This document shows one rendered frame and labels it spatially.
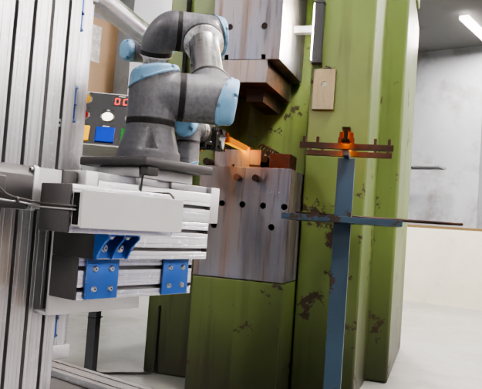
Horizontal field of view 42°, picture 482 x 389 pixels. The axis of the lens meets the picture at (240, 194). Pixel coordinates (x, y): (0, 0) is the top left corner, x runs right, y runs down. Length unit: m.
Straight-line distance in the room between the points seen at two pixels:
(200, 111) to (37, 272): 0.52
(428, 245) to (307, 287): 4.31
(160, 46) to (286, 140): 1.29
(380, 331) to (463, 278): 3.76
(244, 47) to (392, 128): 0.84
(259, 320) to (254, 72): 1.00
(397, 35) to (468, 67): 7.61
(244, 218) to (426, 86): 8.61
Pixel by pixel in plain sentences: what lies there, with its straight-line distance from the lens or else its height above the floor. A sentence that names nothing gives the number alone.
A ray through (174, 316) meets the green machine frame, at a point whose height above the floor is 0.26.
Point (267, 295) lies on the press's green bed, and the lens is 2.46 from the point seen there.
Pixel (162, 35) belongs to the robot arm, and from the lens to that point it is 1.86.
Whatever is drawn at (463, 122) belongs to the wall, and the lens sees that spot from 10.56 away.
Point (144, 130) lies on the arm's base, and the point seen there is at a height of 0.89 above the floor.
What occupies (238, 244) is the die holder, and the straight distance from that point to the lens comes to 2.48.
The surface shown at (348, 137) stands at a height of 1.00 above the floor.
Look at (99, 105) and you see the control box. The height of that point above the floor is 1.14.
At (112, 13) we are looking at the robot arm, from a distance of 2.08.
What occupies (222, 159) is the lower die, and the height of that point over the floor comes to 0.95.
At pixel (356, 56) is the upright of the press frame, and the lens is 2.68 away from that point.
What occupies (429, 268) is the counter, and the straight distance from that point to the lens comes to 6.85.
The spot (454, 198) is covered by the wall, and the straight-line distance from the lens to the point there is 10.43.
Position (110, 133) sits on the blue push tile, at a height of 1.01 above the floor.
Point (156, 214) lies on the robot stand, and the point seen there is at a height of 0.70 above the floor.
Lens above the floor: 0.69
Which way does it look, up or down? 3 degrees up
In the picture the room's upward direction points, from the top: 4 degrees clockwise
